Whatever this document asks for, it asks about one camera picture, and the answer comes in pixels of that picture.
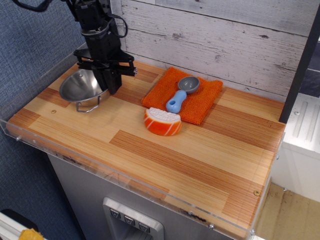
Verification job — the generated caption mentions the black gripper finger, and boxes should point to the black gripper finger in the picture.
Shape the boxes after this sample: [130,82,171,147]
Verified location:
[103,69,122,95]
[92,68,108,91]

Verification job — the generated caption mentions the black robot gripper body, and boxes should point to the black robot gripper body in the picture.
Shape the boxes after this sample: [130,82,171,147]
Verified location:
[73,32,137,76]

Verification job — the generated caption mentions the stainless steel colander bowl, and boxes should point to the stainless steel colander bowl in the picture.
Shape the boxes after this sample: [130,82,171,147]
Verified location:
[59,69,108,113]

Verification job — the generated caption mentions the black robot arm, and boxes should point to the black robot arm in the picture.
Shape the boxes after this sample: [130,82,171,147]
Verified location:
[67,0,137,95]

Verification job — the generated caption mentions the orange salmon sushi toy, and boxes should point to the orange salmon sushi toy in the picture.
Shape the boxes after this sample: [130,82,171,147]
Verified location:
[144,107,182,136]

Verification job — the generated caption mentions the blue grey ice cream scoop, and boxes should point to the blue grey ice cream scoop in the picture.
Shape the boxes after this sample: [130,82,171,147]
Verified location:
[165,76,200,114]

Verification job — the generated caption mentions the orange knitted cloth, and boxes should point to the orange knitted cloth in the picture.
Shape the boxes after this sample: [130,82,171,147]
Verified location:
[141,67,223,125]

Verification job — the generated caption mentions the clear acrylic table guard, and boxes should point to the clear acrylic table guard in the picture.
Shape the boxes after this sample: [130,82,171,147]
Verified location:
[7,30,289,239]

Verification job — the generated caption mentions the grey cabinet front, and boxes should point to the grey cabinet front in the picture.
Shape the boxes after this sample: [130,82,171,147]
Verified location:
[48,155,228,240]

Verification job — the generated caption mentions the silver dispenser button panel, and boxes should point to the silver dispenser button panel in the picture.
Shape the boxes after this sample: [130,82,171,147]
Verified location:
[102,197,165,240]

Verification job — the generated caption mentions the black and yellow object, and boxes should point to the black and yellow object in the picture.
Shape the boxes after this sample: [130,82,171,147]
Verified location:
[0,209,46,240]

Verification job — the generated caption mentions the white grooved side unit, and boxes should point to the white grooved side unit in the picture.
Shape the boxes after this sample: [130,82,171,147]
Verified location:
[270,93,320,202]

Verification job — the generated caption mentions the dark grey right post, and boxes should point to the dark grey right post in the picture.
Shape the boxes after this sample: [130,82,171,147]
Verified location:
[278,6,320,124]

